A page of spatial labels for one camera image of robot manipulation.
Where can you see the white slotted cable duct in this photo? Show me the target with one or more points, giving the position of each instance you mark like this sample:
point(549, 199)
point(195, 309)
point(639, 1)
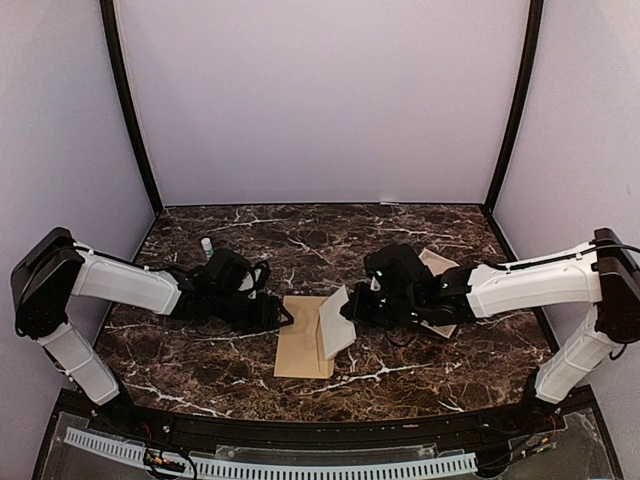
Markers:
point(238, 463)

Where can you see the white green glue stick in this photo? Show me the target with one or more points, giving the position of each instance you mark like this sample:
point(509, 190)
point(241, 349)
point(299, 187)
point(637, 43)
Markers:
point(207, 247)

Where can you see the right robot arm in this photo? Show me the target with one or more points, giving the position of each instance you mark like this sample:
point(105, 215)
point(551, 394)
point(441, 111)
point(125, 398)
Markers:
point(601, 273)

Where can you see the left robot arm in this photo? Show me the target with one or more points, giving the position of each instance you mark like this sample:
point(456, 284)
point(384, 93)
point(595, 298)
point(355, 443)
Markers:
point(227, 288)

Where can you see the right black corner post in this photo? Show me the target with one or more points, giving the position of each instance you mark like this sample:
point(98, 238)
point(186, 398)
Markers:
point(526, 64)

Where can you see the black corner post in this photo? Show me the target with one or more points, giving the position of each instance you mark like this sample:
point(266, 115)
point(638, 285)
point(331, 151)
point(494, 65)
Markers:
point(119, 72)
point(526, 64)

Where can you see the left black corner post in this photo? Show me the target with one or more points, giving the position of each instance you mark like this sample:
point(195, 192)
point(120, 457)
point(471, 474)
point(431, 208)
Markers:
point(119, 72)

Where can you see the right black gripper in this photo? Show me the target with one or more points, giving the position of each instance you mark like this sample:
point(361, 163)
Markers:
point(355, 309)

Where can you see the black front table rail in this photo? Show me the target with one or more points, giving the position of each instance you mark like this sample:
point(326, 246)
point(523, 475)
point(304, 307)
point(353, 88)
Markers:
point(486, 429)

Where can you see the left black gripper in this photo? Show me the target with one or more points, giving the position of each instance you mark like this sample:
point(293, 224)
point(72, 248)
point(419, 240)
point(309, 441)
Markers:
point(265, 315)

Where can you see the brown paper envelope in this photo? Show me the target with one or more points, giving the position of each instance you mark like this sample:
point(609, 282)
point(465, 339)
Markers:
point(299, 350)

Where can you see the beige ornate letter sheet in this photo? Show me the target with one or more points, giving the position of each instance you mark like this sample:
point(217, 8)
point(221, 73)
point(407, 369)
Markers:
point(337, 332)

